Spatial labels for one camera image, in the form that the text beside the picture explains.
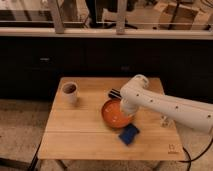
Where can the orange ceramic bowl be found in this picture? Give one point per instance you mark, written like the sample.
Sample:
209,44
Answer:
113,116

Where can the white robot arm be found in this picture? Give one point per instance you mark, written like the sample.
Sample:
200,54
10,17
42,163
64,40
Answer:
194,114

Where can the white ceramic cup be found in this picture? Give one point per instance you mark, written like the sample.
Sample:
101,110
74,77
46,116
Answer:
69,92

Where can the black striped rectangular object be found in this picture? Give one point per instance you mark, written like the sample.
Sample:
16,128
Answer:
114,94

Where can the blue sponge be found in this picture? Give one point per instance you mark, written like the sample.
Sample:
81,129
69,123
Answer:
128,134

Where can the small clear object on table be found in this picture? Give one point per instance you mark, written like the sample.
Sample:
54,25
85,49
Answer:
165,121

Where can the dark low cabinet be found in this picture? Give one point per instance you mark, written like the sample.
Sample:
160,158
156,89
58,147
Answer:
31,67

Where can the cardboard box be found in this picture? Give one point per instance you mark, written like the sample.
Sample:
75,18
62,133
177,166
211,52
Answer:
179,17

